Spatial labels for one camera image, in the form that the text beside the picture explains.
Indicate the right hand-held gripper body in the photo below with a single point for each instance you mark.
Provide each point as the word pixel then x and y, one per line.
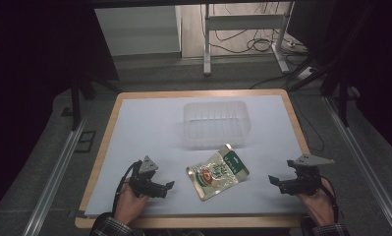
pixel 306 178

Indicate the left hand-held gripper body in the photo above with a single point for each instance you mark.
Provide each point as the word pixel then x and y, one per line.
pixel 143 178

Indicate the person's right hand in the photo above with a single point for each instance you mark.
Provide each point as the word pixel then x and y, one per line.
pixel 318 206

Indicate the person's left hand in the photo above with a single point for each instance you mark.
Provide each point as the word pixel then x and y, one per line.
pixel 128 206

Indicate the white table mat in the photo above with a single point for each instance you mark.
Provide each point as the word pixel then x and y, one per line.
pixel 144 131

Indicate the wooden table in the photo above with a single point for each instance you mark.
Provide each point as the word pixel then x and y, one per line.
pixel 100 157

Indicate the gold and green snack packet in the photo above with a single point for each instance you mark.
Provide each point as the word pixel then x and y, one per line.
pixel 216 173

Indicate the clear plastic container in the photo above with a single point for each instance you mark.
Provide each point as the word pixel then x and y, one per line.
pixel 214 123

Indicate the black stand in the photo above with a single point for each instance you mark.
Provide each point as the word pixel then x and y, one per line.
pixel 75 101
pixel 342 98

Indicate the white power strip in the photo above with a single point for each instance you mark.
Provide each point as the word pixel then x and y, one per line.
pixel 305 73

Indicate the dark curtain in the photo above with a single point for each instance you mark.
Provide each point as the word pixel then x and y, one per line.
pixel 373 65
pixel 29 65

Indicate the white panel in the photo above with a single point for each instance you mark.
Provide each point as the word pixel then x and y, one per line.
pixel 136 31

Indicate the metal floor rail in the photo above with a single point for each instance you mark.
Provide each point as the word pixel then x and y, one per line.
pixel 364 164
pixel 54 178

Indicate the white metal desk frame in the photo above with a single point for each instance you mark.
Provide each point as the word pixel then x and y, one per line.
pixel 242 23

